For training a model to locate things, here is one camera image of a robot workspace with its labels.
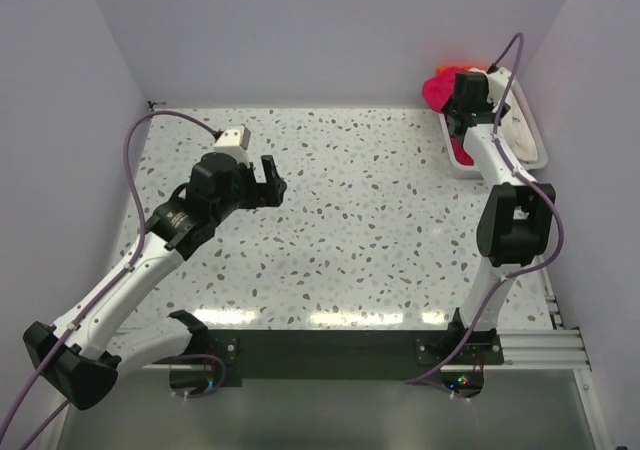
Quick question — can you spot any white t shirt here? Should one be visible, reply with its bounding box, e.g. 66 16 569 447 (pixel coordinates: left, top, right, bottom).
500 90 539 163

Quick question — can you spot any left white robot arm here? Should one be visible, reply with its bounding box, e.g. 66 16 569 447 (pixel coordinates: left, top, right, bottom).
23 152 287 410

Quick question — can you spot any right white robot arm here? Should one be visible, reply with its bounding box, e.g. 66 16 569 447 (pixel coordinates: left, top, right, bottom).
442 70 556 363

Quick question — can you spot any pink t shirt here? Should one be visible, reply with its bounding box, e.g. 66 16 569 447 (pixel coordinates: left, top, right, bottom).
422 71 474 166

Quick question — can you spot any orange t shirt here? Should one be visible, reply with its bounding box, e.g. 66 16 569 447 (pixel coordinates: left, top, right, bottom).
436 65 475 75

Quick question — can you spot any white plastic basket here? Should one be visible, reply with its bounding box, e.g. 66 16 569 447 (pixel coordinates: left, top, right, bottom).
438 80 548 180

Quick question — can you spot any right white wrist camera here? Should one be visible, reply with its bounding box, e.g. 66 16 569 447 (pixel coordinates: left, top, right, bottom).
471 67 511 107

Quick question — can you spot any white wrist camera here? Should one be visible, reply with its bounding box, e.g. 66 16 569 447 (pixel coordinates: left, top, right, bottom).
471 67 511 107
213 125 251 167

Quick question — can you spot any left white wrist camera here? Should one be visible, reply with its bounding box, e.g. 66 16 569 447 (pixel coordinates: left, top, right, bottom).
213 125 251 167

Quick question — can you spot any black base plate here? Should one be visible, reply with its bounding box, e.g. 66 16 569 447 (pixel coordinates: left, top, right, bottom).
167 328 505 400

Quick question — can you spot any aluminium rail frame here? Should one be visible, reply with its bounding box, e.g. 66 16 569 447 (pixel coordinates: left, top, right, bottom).
498 269 591 371

